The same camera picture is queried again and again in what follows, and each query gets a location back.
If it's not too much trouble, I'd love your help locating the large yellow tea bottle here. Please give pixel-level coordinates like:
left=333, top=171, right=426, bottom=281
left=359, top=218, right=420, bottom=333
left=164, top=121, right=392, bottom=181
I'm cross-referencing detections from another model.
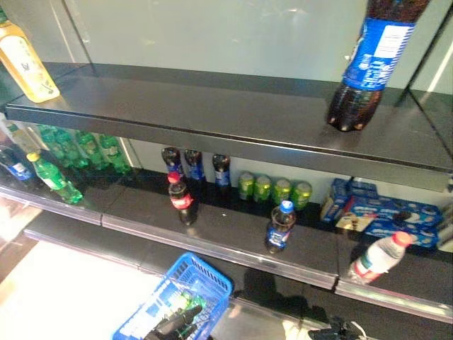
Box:
left=0, top=13, right=61, bottom=104

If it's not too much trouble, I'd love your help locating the large cola bottle blue label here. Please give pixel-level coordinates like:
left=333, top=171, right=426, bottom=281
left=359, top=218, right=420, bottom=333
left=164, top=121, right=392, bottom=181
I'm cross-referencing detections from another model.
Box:
left=326, top=0, right=429, bottom=132

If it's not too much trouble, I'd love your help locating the small yellow tea bottle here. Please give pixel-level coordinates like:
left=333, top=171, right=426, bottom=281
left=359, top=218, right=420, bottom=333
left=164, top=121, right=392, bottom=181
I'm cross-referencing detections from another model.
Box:
left=1, top=122, right=36, bottom=157

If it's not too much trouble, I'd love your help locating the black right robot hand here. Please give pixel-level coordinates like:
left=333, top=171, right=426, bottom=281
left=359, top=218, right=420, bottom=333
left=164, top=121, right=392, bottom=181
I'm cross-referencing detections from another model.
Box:
left=307, top=317, right=355, bottom=340

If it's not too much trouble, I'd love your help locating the green soda bottle yellow cap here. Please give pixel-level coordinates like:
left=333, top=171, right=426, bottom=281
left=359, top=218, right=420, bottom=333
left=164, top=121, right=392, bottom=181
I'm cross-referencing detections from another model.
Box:
left=75, top=130, right=109, bottom=171
left=26, top=152, right=84, bottom=205
left=37, top=123, right=63, bottom=160
left=52, top=129, right=89, bottom=169
left=175, top=292, right=208, bottom=319
left=98, top=134, right=132, bottom=175

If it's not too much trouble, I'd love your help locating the cola bottle red cap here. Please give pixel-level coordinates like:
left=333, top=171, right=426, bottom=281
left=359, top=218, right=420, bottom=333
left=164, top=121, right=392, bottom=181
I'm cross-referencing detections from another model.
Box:
left=166, top=172, right=199, bottom=227

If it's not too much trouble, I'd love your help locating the clear water bottle red label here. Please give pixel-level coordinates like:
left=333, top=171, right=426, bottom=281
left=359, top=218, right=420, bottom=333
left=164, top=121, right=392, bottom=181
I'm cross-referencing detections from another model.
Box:
left=348, top=231, right=414, bottom=285

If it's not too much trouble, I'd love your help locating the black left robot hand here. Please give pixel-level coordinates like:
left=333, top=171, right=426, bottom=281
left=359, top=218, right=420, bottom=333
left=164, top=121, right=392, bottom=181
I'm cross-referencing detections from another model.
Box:
left=143, top=305, right=203, bottom=340

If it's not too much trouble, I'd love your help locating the small beige snack box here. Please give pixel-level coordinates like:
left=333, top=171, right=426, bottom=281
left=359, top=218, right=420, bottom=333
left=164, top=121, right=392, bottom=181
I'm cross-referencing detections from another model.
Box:
left=334, top=212, right=379, bottom=233

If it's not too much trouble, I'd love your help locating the blue plastic shopping basket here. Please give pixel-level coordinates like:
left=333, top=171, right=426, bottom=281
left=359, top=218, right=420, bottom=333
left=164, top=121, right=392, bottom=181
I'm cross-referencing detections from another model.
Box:
left=112, top=251, right=234, bottom=340

